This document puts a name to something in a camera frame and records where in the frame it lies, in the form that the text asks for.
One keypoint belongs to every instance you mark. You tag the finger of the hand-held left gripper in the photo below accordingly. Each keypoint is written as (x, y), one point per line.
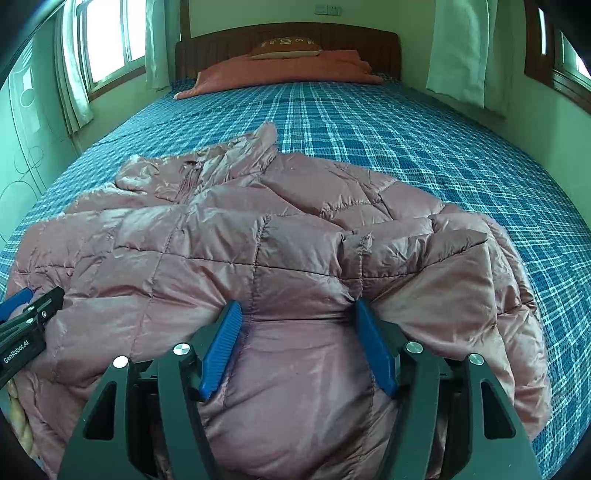
(14, 303)
(48, 302)

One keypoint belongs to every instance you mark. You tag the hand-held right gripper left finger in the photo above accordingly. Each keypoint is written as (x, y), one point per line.
(221, 346)

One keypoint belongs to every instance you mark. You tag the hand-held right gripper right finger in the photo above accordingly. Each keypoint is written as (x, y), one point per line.
(376, 350)

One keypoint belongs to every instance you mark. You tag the pink quilted puffer jacket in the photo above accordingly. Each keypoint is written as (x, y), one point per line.
(277, 240)

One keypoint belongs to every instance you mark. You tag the pale yellow cloth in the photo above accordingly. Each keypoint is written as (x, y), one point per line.
(23, 415)

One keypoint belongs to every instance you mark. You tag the glossy white wardrobe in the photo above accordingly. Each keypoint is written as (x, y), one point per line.
(32, 152)

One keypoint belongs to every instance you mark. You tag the blue plaid bed sheet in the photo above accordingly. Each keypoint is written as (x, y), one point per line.
(392, 134)

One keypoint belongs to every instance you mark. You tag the white framed window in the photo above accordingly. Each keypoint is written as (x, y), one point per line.
(115, 41)

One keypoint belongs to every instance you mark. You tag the orange folded blanket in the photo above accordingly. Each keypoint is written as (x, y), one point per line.
(286, 74)

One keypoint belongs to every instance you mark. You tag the brown wooden headboard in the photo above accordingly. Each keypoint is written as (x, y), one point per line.
(212, 50)

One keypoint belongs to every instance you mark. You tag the brown embroidered pillow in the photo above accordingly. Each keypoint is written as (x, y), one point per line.
(284, 47)

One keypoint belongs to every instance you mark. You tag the brown framed window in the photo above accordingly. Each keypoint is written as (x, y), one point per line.
(561, 55)

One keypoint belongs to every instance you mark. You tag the white wall switch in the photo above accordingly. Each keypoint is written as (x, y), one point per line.
(328, 8)

